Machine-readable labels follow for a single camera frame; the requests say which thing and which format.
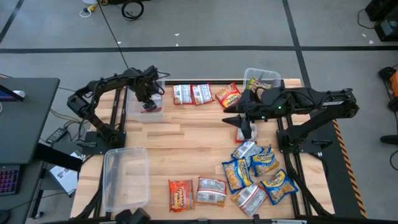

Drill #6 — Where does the dark laptop screen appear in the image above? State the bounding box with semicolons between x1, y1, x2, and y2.
0;84;25;103

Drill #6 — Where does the blue Maruchan ramen pack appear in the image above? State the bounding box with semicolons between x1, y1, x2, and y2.
259;169;299;206
250;146;280;177
221;157;253;194
230;140;265;161

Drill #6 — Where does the white paper sheet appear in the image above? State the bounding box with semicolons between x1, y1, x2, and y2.
49;151;83;195

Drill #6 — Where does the black desk crossbar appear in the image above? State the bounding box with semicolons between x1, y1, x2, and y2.
34;142;83;172

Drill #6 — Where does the orange Maruchan ramen pack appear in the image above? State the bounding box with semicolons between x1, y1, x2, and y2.
229;183;268;218

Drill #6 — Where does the green Maruchan noodle pack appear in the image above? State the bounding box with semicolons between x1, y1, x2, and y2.
245;77;274;93

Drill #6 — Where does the black platform with hazard stripe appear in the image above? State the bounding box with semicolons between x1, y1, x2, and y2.
320;119;368;218

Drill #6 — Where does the clear bin with paper label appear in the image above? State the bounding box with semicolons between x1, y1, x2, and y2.
241;67;282;94

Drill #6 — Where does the black power adapter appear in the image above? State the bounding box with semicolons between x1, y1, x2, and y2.
45;127;68;144

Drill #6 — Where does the backlit keyboard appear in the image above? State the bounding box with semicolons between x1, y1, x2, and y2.
0;164;21;197

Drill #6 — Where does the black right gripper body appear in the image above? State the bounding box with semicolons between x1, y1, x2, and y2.
241;88;272;141

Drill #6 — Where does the yellow power cord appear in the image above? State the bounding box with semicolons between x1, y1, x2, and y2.
90;1;108;12

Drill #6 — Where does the white cable loop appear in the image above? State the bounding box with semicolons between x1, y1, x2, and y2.
79;6;93;19

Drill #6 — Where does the black desk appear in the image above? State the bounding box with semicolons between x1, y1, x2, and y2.
0;77;60;215

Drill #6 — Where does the black equipment case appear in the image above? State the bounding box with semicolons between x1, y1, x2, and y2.
365;0;398;22

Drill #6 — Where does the black aluminium table frame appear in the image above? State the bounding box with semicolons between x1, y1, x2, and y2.
70;79;368;224

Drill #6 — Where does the orange Saucy Noods noodle pack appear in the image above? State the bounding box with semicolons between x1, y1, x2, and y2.
167;179;195;213
195;176;228;208

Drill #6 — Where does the clear plastic bin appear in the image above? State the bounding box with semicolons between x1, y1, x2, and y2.
126;78;166;123
101;146;150;213

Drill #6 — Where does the long black floor cable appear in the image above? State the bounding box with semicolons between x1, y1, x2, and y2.
96;0;130;70

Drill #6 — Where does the black cable coil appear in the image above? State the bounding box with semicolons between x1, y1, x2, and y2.
121;0;145;22

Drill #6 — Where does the black chair base leg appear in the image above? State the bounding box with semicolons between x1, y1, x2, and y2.
379;134;398;146

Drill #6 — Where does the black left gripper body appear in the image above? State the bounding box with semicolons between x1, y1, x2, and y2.
136;79;165;103

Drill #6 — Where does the orange object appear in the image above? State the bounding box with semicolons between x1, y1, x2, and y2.
390;70;398;97

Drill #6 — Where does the black equipment box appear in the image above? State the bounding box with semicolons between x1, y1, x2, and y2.
374;17;398;42

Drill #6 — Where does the red Maruchan noodle pack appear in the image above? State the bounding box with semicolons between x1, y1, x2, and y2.
215;82;243;109
235;123;259;144
191;83;215;106
172;83;195;106
140;93;163;114

